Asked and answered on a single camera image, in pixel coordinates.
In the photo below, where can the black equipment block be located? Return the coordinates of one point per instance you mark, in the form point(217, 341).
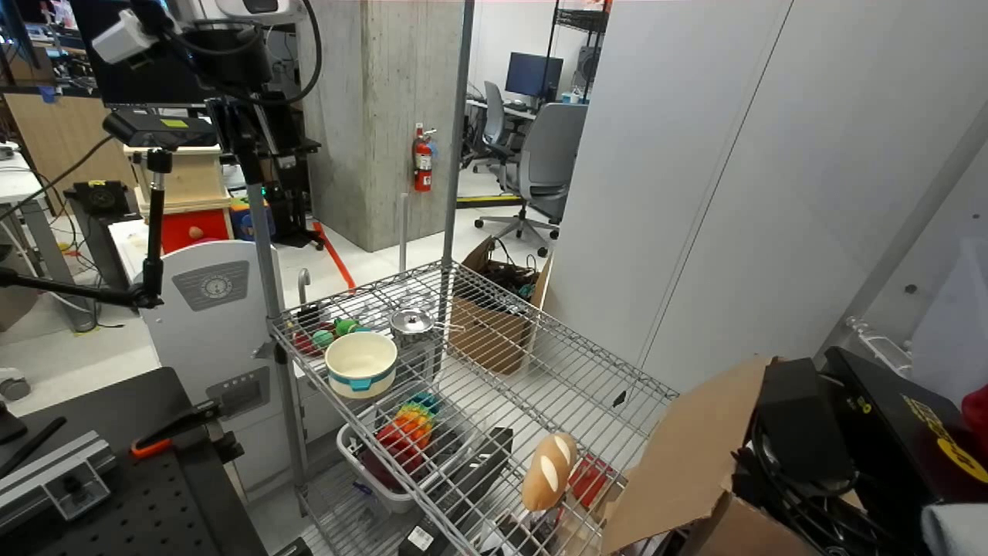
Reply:
point(804, 412)

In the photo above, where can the white camera box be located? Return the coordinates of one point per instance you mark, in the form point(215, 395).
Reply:
point(125, 36)

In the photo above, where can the silver metal lid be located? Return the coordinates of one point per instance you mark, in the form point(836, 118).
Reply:
point(413, 326)

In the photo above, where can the open brown cardboard box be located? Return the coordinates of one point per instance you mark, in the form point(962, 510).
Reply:
point(689, 452)

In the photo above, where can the black case with yellow print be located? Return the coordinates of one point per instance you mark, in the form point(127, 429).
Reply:
point(905, 434)

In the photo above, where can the green ball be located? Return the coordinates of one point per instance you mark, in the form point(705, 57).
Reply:
point(322, 337)

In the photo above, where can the red fire extinguisher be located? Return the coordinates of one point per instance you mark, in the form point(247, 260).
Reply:
point(422, 157)

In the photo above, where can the orange rod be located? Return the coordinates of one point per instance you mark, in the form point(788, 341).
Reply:
point(335, 256)

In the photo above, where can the gray office chair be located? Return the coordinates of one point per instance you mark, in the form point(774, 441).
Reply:
point(495, 118)
point(551, 156)

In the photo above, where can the white plastic bin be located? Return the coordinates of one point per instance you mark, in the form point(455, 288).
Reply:
point(362, 465)

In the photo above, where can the white pot with teal band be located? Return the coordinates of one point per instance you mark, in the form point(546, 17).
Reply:
point(359, 363)

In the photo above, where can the tan bread loaf toy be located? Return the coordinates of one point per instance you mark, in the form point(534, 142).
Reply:
point(546, 471)

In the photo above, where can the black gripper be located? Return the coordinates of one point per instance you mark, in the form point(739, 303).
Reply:
point(258, 141)

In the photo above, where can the rainbow stacking toy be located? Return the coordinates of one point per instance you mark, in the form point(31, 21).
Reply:
point(413, 421)

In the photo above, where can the green plush toy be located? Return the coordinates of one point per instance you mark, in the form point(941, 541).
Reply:
point(347, 326)

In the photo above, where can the aluminium rail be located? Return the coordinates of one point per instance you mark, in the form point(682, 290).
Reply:
point(49, 466)

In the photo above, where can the red toy item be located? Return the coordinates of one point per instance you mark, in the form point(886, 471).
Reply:
point(590, 483)

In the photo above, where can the red box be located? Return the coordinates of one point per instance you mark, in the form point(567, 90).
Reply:
point(196, 230)

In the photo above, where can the white pedestal with gray emblem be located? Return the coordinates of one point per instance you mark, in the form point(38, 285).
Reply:
point(210, 341)

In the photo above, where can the black camera on stand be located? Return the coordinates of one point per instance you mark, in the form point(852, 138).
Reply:
point(154, 124)

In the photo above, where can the computer monitor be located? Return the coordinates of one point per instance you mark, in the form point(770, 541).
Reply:
point(533, 74)

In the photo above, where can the black box with white label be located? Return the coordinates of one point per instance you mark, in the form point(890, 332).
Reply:
point(471, 474)

